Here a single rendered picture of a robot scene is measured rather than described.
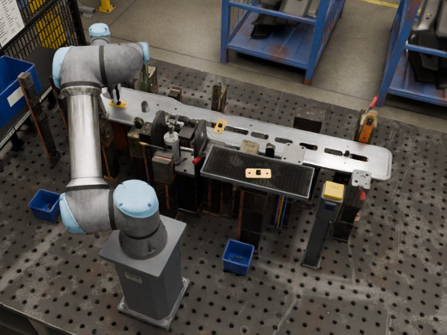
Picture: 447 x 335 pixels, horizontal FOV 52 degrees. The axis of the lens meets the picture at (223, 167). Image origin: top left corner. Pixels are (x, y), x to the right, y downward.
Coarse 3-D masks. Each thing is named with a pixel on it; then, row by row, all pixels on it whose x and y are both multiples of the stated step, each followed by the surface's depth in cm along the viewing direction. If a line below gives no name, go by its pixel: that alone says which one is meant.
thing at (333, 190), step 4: (328, 184) 152; (332, 184) 152; (336, 184) 152; (340, 184) 152; (328, 188) 151; (332, 188) 151; (336, 188) 151; (340, 188) 151; (324, 192) 150; (328, 192) 150; (332, 192) 150; (336, 192) 150; (340, 192) 150; (328, 196) 149; (332, 196) 149; (336, 196) 148; (340, 196) 149
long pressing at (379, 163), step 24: (120, 96) 204; (144, 96) 204; (120, 120) 193; (144, 120) 194; (216, 120) 195; (240, 120) 195; (240, 144) 185; (264, 144) 186; (312, 144) 187; (336, 144) 187; (360, 144) 187; (336, 168) 178; (360, 168) 178; (384, 168) 179
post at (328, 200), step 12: (324, 204) 152; (336, 204) 150; (324, 216) 157; (336, 216) 155; (312, 228) 173; (324, 228) 162; (312, 240) 170; (324, 240) 166; (312, 252) 175; (300, 264) 183; (312, 264) 181
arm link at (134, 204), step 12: (132, 180) 129; (120, 192) 126; (132, 192) 126; (144, 192) 127; (108, 204) 125; (120, 204) 123; (132, 204) 123; (144, 204) 124; (156, 204) 128; (120, 216) 125; (132, 216) 124; (144, 216) 125; (156, 216) 131; (120, 228) 128; (132, 228) 128; (144, 228) 129
